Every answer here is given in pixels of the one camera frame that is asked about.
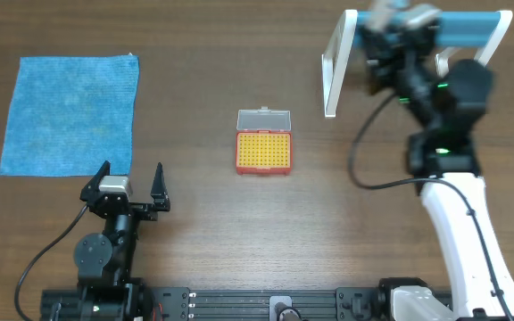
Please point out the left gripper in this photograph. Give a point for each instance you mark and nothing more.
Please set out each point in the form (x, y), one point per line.
(118, 207)

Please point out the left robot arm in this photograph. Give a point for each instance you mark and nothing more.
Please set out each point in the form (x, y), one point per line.
(118, 241)

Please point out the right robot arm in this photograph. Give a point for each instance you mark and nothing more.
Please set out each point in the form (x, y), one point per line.
(458, 232)

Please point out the blue cloth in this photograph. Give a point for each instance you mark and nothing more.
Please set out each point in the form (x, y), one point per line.
(69, 116)

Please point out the red and yellow tip box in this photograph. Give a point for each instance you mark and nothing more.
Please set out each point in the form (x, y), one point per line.
(263, 151)

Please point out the white and blue stand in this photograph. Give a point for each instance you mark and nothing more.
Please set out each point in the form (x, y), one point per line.
(337, 67)

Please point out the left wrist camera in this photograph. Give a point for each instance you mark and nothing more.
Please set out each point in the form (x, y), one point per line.
(115, 185)

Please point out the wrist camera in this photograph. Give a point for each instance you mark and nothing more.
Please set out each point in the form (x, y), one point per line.
(423, 15)
(115, 185)

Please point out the mounting rail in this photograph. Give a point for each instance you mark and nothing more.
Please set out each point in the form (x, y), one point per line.
(239, 304)

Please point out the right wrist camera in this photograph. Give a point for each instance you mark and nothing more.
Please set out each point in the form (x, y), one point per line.
(423, 15)

